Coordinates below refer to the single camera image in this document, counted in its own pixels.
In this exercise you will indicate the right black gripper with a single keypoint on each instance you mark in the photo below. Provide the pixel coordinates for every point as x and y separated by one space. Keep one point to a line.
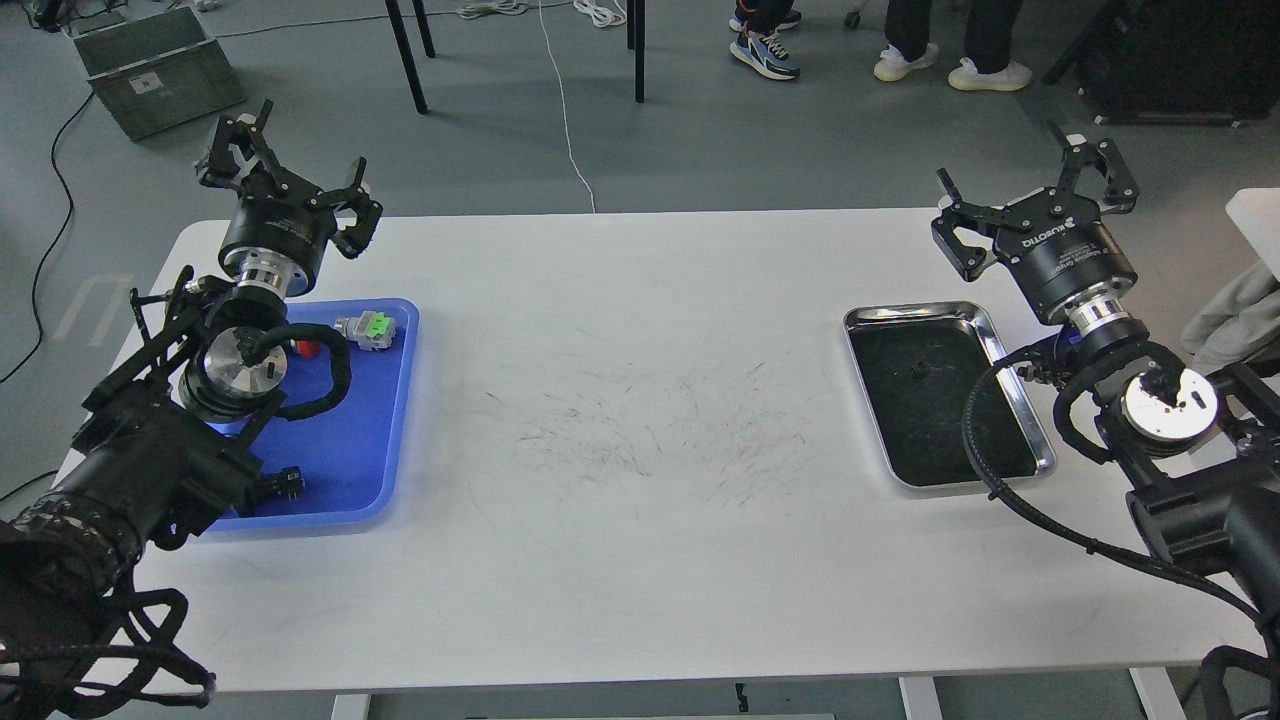
1072 258

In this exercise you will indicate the white sneaker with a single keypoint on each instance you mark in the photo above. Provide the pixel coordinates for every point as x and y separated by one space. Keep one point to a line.
966 77
892 66

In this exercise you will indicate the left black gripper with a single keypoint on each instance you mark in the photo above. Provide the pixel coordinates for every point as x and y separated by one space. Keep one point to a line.
239 159

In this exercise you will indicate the small black connector part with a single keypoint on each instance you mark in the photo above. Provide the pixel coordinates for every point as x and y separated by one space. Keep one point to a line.
285 483

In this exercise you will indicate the black table leg front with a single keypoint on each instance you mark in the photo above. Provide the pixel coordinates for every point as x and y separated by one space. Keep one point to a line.
408 60

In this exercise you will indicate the grey plastic crate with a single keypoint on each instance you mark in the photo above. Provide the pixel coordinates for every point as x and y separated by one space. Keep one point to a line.
157 72

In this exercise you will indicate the black table leg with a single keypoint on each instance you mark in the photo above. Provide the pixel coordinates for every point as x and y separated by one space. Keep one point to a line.
636 42
408 60

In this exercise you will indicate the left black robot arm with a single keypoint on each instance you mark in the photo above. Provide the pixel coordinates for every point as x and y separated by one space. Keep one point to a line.
166 445

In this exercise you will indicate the grey cloth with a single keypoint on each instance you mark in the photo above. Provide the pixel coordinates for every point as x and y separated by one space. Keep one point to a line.
1240 321

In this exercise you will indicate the black equipment case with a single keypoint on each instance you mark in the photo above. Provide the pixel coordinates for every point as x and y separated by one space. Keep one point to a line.
1176 62

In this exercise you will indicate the white sneaker left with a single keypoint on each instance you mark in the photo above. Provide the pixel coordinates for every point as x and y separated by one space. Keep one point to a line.
892 66

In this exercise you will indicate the white sneaker right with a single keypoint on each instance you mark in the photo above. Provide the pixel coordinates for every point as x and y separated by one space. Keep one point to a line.
966 77

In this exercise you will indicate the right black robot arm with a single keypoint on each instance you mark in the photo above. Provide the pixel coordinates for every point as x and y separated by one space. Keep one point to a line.
1199 450

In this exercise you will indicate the blue sneaker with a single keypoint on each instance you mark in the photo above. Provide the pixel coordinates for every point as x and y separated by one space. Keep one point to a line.
765 55

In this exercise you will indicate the steel tray with black mat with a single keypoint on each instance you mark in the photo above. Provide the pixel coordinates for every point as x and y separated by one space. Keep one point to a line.
918 420

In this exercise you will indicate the grey part with green top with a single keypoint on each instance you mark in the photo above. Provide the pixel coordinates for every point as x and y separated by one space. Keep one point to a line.
371 331

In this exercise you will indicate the blue plastic tray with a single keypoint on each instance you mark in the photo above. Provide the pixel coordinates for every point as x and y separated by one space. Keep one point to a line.
349 456

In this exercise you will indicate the black table leg right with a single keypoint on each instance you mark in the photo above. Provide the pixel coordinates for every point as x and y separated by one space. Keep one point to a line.
636 42

